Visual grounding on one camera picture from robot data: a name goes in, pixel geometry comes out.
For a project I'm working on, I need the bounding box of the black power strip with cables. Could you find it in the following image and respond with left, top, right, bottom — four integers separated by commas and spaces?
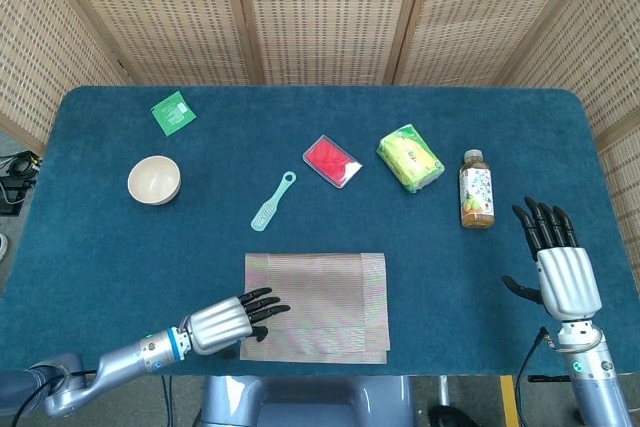
0, 149, 42, 216

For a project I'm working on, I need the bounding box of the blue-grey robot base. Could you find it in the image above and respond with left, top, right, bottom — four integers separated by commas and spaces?
197, 375, 416, 427

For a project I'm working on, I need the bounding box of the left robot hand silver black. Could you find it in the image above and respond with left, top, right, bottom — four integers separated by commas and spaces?
182, 287, 292, 357

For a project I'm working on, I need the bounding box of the woven bamboo screen panel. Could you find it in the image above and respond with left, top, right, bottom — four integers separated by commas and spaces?
499, 0, 640, 268
232, 0, 430, 87
0, 0, 126, 153
42, 0, 256, 87
392, 0, 599, 88

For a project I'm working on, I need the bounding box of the brown woven placemat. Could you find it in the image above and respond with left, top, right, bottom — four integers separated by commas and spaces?
239, 252, 392, 364

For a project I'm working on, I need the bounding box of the red ink pad clear case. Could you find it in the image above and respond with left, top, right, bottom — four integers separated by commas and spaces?
302, 134, 364, 191

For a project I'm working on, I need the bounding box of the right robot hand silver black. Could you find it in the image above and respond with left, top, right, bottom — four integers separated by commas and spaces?
502, 196, 603, 321

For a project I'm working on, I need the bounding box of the yellow-green tissue pack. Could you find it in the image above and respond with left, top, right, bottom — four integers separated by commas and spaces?
376, 122, 446, 195

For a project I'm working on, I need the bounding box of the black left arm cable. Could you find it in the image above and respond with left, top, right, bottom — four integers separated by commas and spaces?
9, 369, 97, 427

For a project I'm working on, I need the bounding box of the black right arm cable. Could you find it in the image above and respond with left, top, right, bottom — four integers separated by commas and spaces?
514, 327, 549, 427

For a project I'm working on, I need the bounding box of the green square sachet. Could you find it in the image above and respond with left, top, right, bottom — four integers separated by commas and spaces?
150, 90, 198, 137

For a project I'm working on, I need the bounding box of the blue table cloth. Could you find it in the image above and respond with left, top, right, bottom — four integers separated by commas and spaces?
0, 85, 635, 379

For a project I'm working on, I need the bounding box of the black shoe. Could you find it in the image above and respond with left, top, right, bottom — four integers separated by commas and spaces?
428, 404, 467, 427

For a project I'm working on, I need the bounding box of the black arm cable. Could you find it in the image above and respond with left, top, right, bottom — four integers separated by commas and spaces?
514, 327, 549, 427
9, 369, 97, 427

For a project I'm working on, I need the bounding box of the beige bowl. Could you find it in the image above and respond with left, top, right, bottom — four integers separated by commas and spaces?
127, 155, 182, 206

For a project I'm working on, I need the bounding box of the tea bottle with printed label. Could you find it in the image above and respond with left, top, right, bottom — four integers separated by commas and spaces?
458, 149, 498, 232

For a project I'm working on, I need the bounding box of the mint green slotted paddle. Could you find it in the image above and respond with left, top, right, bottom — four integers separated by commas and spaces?
250, 171, 298, 233

